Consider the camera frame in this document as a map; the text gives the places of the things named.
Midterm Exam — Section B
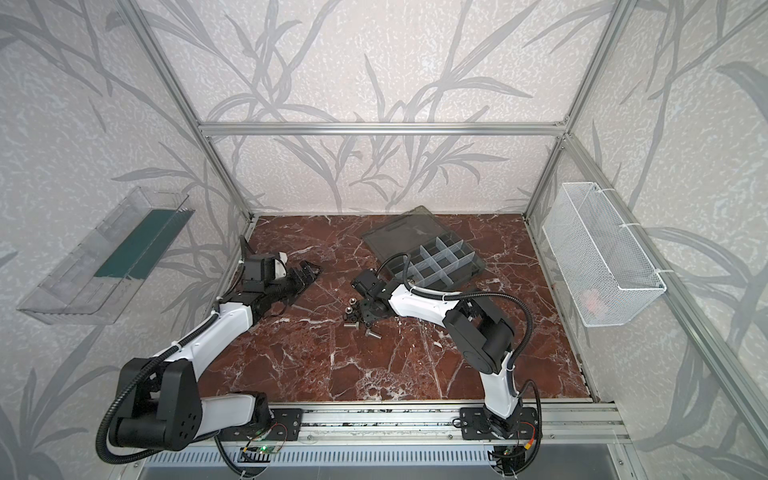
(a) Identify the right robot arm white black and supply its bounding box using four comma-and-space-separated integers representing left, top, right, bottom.
345, 270, 520, 420

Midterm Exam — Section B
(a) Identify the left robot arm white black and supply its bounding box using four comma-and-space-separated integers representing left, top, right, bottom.
96, 254, 322, 462

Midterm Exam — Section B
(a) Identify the grey compartment organizer box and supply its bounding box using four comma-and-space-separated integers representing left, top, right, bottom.
362, 206, 486, 291

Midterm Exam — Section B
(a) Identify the small electronics board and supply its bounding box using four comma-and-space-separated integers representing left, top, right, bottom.
239, 445, 271, 463

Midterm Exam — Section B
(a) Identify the pink object in basket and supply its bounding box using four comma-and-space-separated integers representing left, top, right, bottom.
580, 289, 606, 317

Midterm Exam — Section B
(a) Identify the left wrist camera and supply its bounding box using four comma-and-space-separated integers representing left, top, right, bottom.
271, 252, 287, 280

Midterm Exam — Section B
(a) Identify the left black corrugated cable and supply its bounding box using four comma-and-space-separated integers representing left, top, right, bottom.
94, 311, 220, 465

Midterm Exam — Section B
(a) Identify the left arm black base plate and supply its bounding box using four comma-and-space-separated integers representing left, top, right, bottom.
219, 408, 304, 443

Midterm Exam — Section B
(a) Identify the aluminium frame back crossbar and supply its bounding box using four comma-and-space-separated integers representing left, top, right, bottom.
198, 122, 565, 136

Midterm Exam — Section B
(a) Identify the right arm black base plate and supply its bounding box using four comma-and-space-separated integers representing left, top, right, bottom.
452, 407, 540, 441

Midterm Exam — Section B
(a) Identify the clear acrylic wall shelf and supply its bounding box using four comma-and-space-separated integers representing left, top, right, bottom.
17, 187, 194, 325

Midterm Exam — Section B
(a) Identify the aluminium front rail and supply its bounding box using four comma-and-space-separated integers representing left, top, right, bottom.
122, 400, 631, 448

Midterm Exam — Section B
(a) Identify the white wire mesh basket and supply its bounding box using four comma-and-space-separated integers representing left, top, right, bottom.
543, 182, 666, 327

